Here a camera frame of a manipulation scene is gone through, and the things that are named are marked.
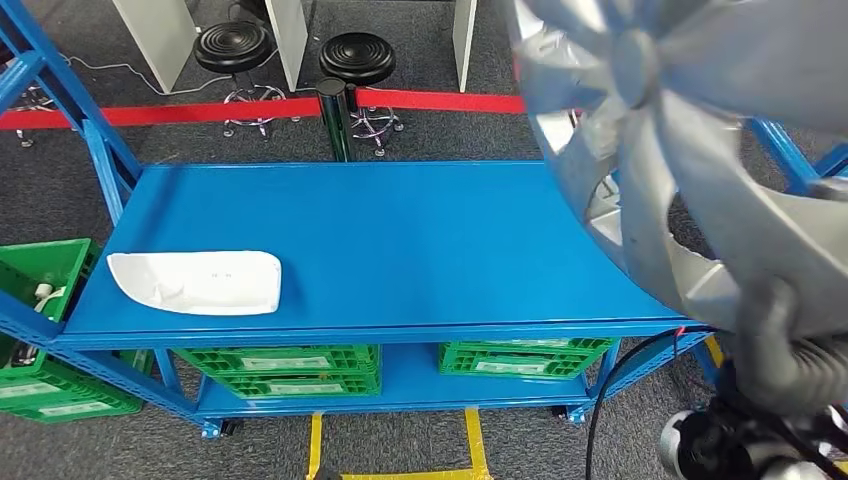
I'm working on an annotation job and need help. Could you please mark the grey plastic wheel hubcap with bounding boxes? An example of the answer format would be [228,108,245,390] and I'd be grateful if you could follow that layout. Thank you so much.
[506,0,848,339]

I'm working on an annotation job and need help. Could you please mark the white desk leg panel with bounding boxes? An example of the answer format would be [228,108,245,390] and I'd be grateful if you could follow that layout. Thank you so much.
[111,0,199,94]
[264,0,309,93]
[451,0,478,94]

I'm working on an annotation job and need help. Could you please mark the open green plastic crate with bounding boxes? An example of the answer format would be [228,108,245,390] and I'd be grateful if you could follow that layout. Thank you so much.
[0,238,155,399]

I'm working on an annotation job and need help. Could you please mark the black round stool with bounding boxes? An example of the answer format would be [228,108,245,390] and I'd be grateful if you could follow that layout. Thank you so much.
[192,21,301,140]
[319,33,405,159]

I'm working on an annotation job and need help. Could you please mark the chrome stool base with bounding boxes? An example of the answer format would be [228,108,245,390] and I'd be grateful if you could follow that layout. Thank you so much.
[11,82,79,148]

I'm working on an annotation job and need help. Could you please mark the yellow floor tape line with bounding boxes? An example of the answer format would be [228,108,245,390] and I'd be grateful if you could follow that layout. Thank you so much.
[702,334,727,370]

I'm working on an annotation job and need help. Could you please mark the black round part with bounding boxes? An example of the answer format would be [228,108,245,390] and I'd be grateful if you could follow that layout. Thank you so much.
[7,339,39,370]

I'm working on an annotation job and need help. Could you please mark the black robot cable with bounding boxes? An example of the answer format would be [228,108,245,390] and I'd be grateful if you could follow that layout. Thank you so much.
[584,326,717,480]

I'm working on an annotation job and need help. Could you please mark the black chrome stanchion post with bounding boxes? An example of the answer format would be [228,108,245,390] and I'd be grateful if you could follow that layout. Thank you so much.
[315,77,359,164]

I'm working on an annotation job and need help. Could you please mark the yellow floor tape square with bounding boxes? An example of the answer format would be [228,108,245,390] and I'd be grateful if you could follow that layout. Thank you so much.
[305,407,493,480]

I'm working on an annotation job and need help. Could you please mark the thin white floor cable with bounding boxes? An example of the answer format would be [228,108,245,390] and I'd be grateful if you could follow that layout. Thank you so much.
[66,54,234,98]

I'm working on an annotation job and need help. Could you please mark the blue metal shelf rack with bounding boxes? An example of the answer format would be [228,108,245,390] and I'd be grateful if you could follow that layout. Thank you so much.
[813,142,848,180]
[0,0,848,440]

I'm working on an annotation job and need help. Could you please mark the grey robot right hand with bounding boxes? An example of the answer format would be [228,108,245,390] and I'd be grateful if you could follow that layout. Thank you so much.
[731,274,801,393]

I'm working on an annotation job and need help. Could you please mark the small white part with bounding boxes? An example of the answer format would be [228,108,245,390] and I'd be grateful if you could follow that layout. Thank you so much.
[31,281,69,313]

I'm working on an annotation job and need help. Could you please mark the white plastic cover part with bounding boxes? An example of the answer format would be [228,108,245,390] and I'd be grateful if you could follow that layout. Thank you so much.
[106,250,284,317]

